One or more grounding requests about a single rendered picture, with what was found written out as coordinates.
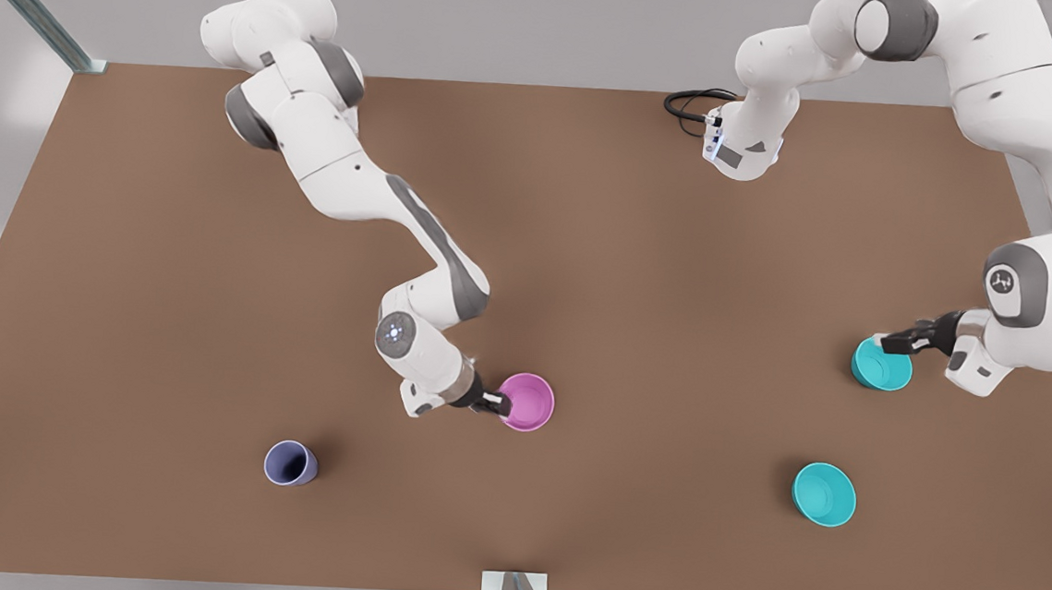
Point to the pink bowl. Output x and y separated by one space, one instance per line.
528 402

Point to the teal blue bowl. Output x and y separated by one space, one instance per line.
824 494
882 368

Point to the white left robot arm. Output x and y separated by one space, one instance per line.
1021 107

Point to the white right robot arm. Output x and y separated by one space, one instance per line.
340 166

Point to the lavender purple cup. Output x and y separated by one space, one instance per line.
290 463

